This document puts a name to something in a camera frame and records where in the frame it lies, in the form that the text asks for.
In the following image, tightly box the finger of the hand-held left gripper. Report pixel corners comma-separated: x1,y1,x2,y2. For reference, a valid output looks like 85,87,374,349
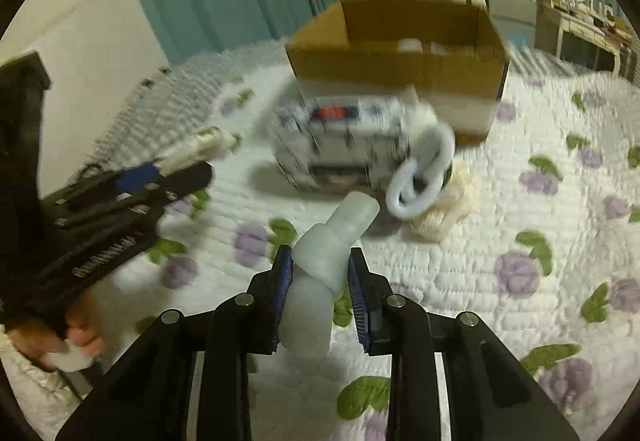
75,160,168,194
46,161,216,228

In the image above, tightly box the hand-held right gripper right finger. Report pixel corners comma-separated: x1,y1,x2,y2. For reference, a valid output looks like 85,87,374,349
347,247,582,441

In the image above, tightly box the white desk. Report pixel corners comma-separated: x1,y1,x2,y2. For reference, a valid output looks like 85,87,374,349
534,0,640,84

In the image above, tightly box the brown cardboard box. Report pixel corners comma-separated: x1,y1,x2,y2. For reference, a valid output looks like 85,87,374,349
285,0,512,147

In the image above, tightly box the black white patterned package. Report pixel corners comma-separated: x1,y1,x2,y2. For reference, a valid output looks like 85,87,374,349
269,88,437,193

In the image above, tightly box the grey storage box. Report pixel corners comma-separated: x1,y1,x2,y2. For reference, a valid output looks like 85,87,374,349
486,0,540,36

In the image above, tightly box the cream white soft item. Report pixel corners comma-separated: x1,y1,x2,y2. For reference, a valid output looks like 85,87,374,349
159,125,243,172

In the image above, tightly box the white fluffy loop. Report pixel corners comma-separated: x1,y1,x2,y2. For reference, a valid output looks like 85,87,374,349
385,120,457,222

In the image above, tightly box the floral quilted bed cover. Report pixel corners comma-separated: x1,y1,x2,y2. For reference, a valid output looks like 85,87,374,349
30,40,640,441

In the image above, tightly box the white item in box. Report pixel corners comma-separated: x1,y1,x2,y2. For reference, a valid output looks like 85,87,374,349
397,38,451,58

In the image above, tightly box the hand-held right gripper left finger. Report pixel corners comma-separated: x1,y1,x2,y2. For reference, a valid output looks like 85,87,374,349
55,244,296,441

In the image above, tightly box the cream plush item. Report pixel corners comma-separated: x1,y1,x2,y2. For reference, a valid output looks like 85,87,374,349
410,165,477,242

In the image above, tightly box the person's left forearm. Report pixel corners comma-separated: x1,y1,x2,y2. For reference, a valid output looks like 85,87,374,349
0,331,81,427

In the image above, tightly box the person's left hand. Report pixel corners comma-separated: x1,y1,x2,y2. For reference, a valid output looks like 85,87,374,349
9,290,107,373

